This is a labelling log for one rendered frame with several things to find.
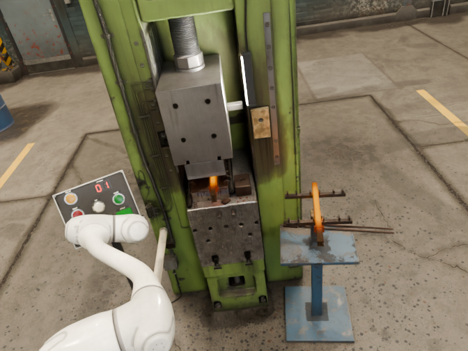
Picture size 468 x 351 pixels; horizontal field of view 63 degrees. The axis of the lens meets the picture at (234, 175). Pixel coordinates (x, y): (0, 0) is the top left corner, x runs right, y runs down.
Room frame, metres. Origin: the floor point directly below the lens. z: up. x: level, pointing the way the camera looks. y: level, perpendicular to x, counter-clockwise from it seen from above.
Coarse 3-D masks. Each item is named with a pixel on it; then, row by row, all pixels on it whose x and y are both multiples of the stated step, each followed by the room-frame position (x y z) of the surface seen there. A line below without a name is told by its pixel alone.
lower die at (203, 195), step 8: (192, 184) 1.70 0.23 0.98; (200, 184) 1.68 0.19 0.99; (208, 184) 1.65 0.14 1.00; (224, 184) 1.64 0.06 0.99; (192, 192) 1.63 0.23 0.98; (200, 192) 1.62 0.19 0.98; (208, 192) 1.62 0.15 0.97; (224, 192) 1.62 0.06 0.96; (200, 200) 1.62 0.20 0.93; (208, 200) 1.62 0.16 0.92
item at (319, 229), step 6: (312, 186) 1.59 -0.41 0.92; (318, 198) 1.48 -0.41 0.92; (318, 204) 1.44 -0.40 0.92; (318, 210) 1.39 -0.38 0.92; (318, 216) 1.36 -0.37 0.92; (318, 222) 1.31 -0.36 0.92; (318, 228) 1.27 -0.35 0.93; (324, 228) 1.27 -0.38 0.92; (318, 234) 1.23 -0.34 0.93; (318, 240) 1.19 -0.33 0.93; (318, 246) 1.19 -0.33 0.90
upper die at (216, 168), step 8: (216, 160) 1.62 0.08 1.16; (224, 160) 1.72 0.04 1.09; (192, 168) 1.62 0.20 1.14; (200, 168) 1.62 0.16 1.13; (208, 168) 1.62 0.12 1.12; (216, 168) 1.62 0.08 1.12; (224, 168) 1.61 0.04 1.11; (192, 176) 1.62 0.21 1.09; (200, 176) 1.62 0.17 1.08; (208, 176) 1.62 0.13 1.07
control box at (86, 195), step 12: (96, 180) 1.55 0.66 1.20; (108, 180) 1.56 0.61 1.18; (120, 180) 1.57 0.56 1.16; (60, 192) 1.49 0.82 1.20; (72, 192) 1.50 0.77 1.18; (84, 192) 1.51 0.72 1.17; (96, 192) 1.52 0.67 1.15; (108, 192) 1.53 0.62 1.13; (120, 192) 1.54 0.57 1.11; (60, 204) 1.46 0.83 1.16; (72, 204) 1.46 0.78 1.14; (84, 204) 1.48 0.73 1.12; (108, 204) 1.50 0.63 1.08; (120, 204) 1.50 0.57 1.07; (132, 204) 1.52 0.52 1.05; (72, 216) 1.43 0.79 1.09
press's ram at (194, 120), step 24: (168, 72) 1.85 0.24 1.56; (192, 72) 1.80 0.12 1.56; (216, 72) 1.75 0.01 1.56; (168, 96) 1.62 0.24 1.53; (192, 96) 1.62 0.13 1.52; (216, 96) 1.61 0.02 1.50; (168, 120) 1.62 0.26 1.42; (192, 120) 1.62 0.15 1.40; (216, 120) 1.61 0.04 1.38; (192, 144) 1.62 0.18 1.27; (216, 144) 1.61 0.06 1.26
